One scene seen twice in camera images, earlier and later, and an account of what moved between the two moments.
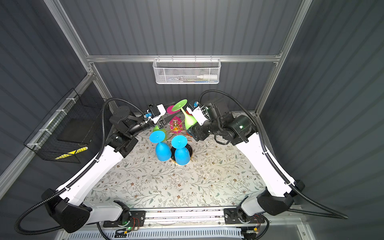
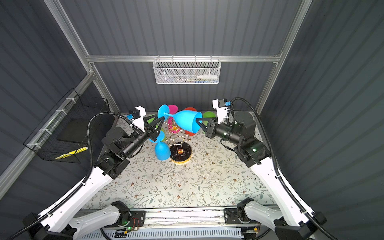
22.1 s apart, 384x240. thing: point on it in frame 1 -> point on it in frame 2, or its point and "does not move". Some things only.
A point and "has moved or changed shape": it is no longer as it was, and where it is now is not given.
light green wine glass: [189, 121] has moved or changed shape
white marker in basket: [208, 76] does not move
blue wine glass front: [182, 155] -> [186, 119]
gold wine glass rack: [177, 128] does not move
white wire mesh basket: [187, 70] does not move
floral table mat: [219, 172] does not move
